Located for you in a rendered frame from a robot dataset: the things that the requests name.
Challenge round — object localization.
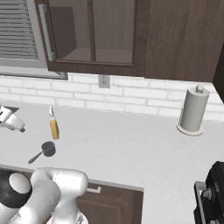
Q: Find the dark wood base cupboard door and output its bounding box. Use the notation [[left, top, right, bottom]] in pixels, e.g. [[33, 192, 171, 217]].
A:
[[76, 195, 138, 224]]

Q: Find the yellow bottle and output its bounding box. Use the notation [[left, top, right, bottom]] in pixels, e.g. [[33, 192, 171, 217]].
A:
[[48, 104, 60, 141]]

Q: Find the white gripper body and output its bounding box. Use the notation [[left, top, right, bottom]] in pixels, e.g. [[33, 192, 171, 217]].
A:
[[0, 105, 26, 134]]

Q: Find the dark wood wall cupboard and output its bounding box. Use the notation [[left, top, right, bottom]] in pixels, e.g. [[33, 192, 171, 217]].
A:
[[143, 0, 224, 83]]

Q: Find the dark grey measuring cup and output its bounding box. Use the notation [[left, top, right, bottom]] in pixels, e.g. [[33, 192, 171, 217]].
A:
[[27, 141, 57, 165]]

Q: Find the grey wall socket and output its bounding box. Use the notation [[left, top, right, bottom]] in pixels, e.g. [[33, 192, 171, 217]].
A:
[[98, 74, 111, 89]]

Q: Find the white paper towel roll holder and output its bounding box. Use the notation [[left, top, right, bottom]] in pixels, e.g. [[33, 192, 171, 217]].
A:
[[176, 84, 211, 137]]

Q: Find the silver drawer handle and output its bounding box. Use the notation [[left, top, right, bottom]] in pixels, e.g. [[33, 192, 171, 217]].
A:
[[86, 186, 102, 194]]

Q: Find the dark wood drawer front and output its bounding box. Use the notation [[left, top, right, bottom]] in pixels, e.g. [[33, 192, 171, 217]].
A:
[[78, 182, 144, 205]]

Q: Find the dark wood glass door cupboard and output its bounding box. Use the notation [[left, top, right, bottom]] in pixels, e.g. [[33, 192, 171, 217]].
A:
[[34, 0, 147, 78]]

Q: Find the silver cupboard handle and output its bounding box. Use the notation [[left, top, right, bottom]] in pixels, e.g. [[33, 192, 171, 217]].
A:
[[38, 3, 57, 62]]

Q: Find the black hob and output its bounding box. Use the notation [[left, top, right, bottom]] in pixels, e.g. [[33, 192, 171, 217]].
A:
[[192, 160, 224, 224]]

